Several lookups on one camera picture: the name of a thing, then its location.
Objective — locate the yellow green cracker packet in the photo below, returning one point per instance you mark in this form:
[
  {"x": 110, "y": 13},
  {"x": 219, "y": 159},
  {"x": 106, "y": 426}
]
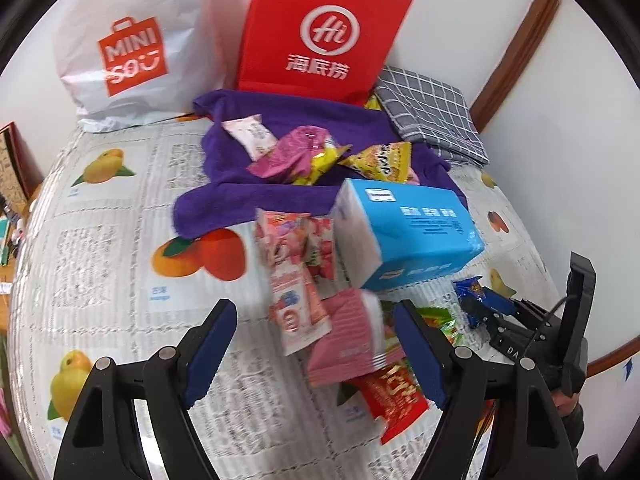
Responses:
[{"x": 382, "y": 162}]

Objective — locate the green snack packet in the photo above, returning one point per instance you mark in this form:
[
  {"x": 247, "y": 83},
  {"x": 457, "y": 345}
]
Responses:
[{"x": 442, "y": 322}]

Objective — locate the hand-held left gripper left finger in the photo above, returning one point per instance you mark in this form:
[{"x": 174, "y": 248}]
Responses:
[{"x": 210, "y": 355}]

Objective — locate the pale pink pastry packet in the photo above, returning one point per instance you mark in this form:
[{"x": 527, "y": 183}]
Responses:
[{"x": 250, "y": 135}]

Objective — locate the red gold snack packet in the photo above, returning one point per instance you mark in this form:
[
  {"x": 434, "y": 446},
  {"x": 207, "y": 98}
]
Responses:
[{"x": 390, "y": 395}]

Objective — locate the red white snack packet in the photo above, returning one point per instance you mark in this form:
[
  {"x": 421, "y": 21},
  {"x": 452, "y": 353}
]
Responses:
[{"x": 295, "y": 310}]

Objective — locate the brown patterned box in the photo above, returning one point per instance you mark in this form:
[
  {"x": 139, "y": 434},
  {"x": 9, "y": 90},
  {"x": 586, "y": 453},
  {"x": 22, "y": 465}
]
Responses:
[{"x": 12, "y": 160}]

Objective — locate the person's right forearm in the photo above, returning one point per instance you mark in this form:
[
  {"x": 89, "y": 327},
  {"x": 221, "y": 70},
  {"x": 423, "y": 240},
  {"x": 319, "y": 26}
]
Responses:
[{"x": 592, "y": 452}]

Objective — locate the magenta snack packet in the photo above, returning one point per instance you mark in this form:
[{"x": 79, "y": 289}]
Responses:
[{"x": 287, "y": 157}]

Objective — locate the fruit printed tablecloth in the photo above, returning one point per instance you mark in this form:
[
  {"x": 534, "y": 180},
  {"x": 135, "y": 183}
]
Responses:
[{"x": 100, "y": 260}]

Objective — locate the red paper bag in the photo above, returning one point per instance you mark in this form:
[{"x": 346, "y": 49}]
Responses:
[{"x": 280, "y": 20}]

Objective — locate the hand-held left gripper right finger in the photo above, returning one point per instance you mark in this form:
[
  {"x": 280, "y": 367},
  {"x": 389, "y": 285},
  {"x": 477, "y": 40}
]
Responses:
[{"x": 420, "y": 355}]

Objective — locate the person's right hand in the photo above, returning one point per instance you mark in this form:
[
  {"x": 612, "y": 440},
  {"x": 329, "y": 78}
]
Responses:
[{"x": 565, "y": 402}]

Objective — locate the purple towel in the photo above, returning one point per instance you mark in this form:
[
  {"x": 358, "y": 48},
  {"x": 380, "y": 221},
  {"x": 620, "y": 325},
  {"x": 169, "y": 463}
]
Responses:
[{"x": 225, "y": 195}]

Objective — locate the grey checked folded cloth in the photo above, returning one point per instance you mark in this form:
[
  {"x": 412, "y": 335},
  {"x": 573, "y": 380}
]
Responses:
[{"x": 425, "y": 105}]

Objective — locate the white plastic shopping bag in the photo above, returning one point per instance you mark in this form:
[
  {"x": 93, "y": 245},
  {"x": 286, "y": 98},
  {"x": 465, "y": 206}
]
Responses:
[{"x": 190, "y": 60}]

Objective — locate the lime yellow snack packet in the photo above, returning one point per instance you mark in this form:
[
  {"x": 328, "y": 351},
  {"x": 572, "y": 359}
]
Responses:
[{"x": 320, "y": 162}]

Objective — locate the wooden baseboard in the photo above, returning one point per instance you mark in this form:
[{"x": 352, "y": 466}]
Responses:
[{"x": 615, "y": 355}]

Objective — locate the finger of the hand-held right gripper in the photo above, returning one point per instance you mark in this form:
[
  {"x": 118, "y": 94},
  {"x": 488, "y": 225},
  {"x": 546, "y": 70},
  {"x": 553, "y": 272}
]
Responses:
[
  {"x": 495, "y": 296},
  {"x": 477, "y": 313}
]

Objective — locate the blue tissue pack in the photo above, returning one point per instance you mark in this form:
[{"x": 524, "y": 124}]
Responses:
[{"x": 415, "y": 230}]

